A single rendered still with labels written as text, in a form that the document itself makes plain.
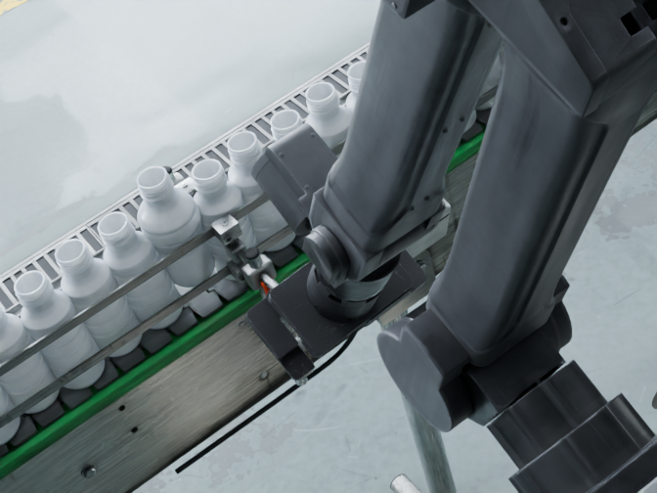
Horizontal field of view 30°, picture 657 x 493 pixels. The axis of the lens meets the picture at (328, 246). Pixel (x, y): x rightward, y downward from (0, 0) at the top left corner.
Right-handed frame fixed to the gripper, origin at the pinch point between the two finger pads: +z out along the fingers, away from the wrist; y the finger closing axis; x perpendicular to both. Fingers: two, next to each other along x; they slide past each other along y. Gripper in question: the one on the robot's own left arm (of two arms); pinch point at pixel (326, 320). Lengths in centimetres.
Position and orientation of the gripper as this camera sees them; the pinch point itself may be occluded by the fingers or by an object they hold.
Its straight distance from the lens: 106.3
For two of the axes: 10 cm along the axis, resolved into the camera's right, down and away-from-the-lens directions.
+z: -1.4, 3.4, 9.3
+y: -7.7, 5.6, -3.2
